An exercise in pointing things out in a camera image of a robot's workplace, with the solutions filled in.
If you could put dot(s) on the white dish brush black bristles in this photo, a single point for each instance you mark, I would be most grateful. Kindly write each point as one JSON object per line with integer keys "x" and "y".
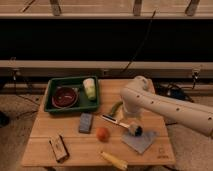
{"x": 133, "y": 128}

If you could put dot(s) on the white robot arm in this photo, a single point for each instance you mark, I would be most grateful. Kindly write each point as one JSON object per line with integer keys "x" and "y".
{"x": 136, "y": 96}

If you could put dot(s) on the green plastic tray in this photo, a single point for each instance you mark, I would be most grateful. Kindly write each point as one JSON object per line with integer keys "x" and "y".
{"x": 83, "y": 104}

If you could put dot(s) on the pale green cup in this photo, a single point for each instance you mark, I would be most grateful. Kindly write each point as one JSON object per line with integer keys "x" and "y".
{"x": 90, "y": 89}

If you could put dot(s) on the green pepper toy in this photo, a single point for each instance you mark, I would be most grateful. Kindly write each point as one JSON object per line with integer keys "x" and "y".
{"x": 115, "y": 108}

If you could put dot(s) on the grey blue sponge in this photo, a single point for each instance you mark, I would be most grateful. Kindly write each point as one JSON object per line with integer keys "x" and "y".
{"x": 85, "y": 123}

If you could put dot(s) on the dark red bowl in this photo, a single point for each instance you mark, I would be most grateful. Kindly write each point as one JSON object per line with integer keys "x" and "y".
{"x": 64, "y": 97}

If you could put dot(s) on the orange tomato toy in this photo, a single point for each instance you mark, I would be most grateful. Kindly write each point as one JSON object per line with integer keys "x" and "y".
{"x": 102, "y": 134}

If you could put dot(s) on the grey cloth square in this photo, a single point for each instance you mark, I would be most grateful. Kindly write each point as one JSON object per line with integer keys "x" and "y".
{"x": 139, "y": 143}

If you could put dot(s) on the black power box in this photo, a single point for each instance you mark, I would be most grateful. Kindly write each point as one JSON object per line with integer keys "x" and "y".
{"x": 178, "y": 94}

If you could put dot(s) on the brown wooden box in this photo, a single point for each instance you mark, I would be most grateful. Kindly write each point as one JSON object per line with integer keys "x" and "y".
{"x": 59, "y": 149}

